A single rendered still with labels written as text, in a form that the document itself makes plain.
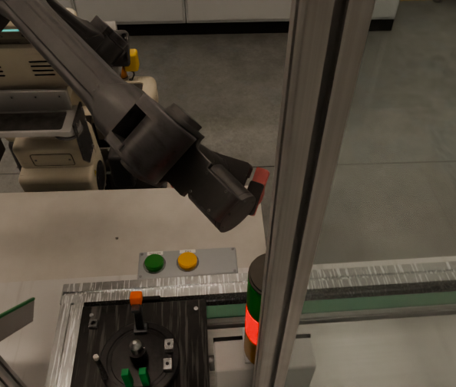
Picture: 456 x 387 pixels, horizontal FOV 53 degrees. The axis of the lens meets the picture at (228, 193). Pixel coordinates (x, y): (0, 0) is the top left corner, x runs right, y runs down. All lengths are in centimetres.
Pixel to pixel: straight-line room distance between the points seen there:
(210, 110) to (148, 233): 186
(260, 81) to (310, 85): 300
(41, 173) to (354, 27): 133
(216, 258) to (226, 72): 243
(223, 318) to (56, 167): 78
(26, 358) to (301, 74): 93
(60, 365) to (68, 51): 57
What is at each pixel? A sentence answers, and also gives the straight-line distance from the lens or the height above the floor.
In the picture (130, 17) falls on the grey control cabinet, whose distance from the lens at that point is 373.
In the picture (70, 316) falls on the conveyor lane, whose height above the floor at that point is 95.
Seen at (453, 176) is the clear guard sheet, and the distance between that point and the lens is 33.
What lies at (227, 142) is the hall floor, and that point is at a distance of 272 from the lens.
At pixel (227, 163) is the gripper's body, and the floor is 134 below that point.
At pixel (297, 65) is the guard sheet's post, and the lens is 22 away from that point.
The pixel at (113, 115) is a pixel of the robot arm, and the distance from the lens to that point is 51.
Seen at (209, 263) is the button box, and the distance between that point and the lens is 99.
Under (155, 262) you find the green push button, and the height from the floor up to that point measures 97.
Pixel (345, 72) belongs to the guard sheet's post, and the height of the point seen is 166.
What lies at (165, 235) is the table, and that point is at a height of 86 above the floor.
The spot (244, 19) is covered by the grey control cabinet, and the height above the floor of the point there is 13.
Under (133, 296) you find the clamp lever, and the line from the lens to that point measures 83.
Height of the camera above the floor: 177
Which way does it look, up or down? 47 degrees down
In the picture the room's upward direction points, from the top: straight up
